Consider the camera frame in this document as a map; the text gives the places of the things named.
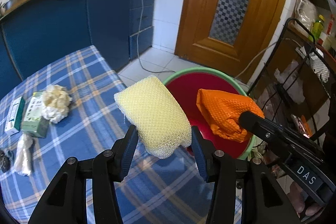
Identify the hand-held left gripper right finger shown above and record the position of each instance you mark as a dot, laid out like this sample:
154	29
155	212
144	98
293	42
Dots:
200	155

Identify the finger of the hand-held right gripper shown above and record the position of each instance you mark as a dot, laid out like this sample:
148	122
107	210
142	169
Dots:
260	127

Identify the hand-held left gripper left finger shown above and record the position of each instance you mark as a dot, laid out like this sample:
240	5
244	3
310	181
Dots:
128	153

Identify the orange waffle cloth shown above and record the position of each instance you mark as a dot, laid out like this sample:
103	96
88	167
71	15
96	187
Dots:
223	113

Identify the yellow mesh sponge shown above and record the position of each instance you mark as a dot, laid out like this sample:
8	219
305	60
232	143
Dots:
155	113

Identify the red basin with green rim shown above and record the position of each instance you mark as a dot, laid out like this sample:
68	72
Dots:
189	92

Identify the white tissue ball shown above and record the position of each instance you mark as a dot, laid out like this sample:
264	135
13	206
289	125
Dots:
56	103

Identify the light green box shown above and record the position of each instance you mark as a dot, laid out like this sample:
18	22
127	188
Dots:
35	119

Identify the white plastic wrapper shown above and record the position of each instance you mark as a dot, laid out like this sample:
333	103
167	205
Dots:
23	155

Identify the white and green box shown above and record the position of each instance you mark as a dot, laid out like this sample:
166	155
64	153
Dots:
14	116

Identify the steel wool scrubber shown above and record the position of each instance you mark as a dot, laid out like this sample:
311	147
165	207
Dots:
5	161

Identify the person's right hand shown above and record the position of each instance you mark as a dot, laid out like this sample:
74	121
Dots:
309	207

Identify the blue plaid tablecloth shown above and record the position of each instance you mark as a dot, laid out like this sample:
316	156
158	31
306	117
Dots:
86	121

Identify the crumpled clear plastic bag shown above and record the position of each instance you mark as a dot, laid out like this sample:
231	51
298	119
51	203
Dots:
294	82

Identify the white mesh cloth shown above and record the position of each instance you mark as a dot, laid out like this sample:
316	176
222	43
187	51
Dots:
319	66

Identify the wooden door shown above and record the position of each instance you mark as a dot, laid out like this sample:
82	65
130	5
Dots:
262	16

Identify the green bottle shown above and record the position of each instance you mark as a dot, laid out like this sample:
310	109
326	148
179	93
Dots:
318	28

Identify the white plastic bag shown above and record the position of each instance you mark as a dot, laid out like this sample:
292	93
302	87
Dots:
305	11

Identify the blue kitchen cabinets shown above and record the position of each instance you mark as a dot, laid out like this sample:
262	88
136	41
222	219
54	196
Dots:
52	24

